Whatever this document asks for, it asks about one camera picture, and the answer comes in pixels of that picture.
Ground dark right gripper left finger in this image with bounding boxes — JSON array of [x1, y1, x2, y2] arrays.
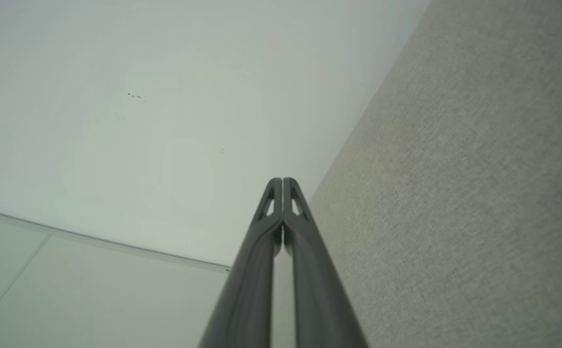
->
[[199, 177, 284, 348]]

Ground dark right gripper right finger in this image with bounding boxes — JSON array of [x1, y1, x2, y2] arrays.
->
[[282, 177, 370, 348]]

